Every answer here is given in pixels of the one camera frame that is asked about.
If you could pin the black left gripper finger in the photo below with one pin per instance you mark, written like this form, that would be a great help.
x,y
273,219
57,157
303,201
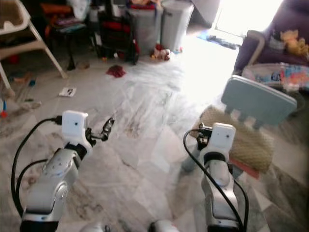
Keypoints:
x,y
108,126

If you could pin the beige dotted pillow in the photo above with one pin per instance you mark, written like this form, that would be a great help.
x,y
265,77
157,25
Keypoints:
x,y
253,145

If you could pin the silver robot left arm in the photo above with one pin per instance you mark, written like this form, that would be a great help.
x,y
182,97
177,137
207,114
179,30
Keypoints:
x,y
50,180

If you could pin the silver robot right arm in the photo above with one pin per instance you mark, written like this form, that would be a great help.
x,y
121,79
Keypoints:
x,y
219,193

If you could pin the white printed card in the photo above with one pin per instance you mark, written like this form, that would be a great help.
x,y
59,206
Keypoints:
x,y
67,92

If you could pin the pink cloth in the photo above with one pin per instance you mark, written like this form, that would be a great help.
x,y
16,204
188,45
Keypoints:
x,y
246,170

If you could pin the red cloth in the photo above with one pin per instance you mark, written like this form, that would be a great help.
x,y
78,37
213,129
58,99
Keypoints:
x,y
116,71

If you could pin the light blue plastic child chair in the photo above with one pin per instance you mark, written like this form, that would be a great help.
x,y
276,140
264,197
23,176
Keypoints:
x,y
256,99

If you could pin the small plush toy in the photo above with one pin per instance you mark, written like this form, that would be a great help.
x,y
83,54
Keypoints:
x,y
161,53

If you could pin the black and red stroller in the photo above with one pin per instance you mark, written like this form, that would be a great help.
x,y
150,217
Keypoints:
x,y
116,34

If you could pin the colourful baby bouncer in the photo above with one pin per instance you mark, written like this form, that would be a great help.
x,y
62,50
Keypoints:
x,y
280,76

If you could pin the blue door mat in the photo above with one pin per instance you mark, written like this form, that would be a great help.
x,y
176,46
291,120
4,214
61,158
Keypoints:
x,y
219,39

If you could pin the grey trash bin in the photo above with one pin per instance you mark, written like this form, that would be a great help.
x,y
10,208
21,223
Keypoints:
x,y
176,24
145,29

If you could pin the purple armchair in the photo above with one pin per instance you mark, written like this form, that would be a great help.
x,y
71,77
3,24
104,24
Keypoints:
x,y
260,46

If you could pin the orange seat stool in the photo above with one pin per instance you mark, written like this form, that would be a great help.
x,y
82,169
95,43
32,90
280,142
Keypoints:
x,y
65,21

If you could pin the yellow plush toy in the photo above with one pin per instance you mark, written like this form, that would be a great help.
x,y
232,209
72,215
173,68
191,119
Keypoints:
x,y
294,43

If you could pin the white baby high chair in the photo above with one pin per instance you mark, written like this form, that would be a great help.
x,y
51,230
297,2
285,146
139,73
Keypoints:
x,y
19,29

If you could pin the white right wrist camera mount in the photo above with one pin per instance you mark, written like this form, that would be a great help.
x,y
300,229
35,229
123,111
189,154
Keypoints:
x,y
221,137

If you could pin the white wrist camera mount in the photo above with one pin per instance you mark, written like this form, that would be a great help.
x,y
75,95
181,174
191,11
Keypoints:
x,y
221,137
75,125

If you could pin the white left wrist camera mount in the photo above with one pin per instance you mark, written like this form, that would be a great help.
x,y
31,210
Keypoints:
x,y
75,125

